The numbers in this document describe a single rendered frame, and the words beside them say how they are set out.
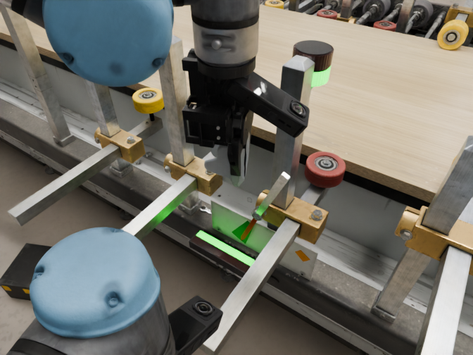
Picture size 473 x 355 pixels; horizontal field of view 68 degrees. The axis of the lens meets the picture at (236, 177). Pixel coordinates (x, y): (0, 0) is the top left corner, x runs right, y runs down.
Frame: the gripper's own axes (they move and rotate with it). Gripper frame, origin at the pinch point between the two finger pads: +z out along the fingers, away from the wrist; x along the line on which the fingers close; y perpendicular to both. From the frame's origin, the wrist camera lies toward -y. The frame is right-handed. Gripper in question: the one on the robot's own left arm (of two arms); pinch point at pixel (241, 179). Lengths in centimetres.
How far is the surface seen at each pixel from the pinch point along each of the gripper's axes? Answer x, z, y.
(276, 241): 0.5, 13.2, -6.6
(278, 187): -0.2, 0.4, -5.8
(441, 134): -35, 9, -39
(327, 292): -1.2, 29.2, -18.4
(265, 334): -20, 99, -6
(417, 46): -87, 9, -40
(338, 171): -15.8, 8.6, -16.3
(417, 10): -150, 16, -51
